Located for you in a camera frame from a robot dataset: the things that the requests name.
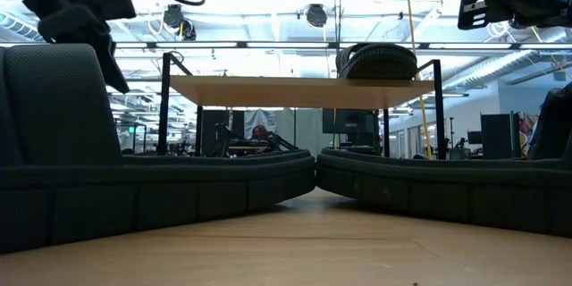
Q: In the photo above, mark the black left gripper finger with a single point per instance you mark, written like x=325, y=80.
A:
x=111, y=64

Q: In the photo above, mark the wooden shelf black metal legs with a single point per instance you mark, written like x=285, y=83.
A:
x=290, y=91

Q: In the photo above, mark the black background cabinet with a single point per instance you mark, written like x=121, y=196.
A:
x=214, y=129
x=498, y=136

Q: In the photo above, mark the red round background object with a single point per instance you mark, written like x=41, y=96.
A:
x=260, y=133

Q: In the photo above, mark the black background monitor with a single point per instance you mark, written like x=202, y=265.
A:
x=350, y=123

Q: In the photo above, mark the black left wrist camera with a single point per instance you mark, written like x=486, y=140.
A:
x=109, y=3

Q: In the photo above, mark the colourful wall poster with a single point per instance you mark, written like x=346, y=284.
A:
x=528, y=132

